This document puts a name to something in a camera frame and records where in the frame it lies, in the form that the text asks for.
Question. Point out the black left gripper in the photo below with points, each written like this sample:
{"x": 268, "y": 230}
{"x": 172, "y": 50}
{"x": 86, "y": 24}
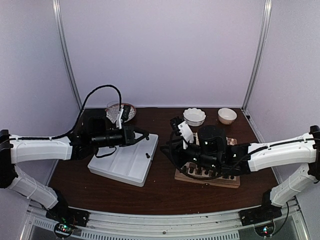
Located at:
{"x": 128, "y": 136}

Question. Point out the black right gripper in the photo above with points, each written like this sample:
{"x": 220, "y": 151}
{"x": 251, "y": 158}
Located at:
{"x": 177, "y": 159}

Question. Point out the white plastic compartment tray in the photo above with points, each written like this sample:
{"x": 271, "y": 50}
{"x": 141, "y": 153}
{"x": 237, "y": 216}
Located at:
{"x": 127, "y": 164}

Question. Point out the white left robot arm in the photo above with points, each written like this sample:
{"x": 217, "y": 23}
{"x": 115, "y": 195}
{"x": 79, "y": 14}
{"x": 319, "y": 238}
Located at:
{"x": 74, "y": 145}

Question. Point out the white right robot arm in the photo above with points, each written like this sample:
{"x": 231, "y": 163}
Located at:
{"x": 304, "y": 149}

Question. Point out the patterned ceramic plate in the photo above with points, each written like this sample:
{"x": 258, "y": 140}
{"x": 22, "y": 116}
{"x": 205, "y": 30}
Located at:
{"x": 131, "y": 115}

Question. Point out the clear drinking glass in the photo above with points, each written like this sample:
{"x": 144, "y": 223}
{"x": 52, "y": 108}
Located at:
{"x": 113, "y": 109}

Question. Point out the white scalloped bowl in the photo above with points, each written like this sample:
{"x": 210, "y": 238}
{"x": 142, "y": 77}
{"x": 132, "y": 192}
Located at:
{"x": 194, "y": 117}

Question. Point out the cream round bowl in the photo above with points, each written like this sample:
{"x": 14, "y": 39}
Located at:
{"x": 226, "y": 116}

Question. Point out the wooden chessboard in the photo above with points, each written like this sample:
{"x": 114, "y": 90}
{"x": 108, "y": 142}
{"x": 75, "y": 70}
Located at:
{"x": 212, "y": 140}

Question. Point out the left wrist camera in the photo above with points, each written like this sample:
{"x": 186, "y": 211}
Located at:
{"x": 123, "y": 115}

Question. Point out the aluminium front rail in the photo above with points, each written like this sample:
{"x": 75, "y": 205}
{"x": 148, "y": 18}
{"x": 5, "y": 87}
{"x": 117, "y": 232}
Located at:
{"x": 224, "y": 225}

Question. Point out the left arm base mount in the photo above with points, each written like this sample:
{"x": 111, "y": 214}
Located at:
{"x": 61, "y": 212}

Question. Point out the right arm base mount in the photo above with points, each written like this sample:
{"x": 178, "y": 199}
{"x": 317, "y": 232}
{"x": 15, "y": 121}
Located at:
{"x": 263, "y": 213}

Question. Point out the right aluminium frame post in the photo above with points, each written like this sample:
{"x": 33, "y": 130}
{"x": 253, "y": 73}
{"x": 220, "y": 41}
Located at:
{"x": 263, "y": 35}

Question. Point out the aluminium frame post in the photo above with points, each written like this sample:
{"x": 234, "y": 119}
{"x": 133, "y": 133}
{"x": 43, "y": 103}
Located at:
{"x": 65, "y": 53}
{"x": 263, "y": 35}

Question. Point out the left aluminium frame post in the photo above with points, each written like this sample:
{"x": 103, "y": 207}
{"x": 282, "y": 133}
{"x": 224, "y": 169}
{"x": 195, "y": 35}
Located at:
{"x": 65, "y": 53}

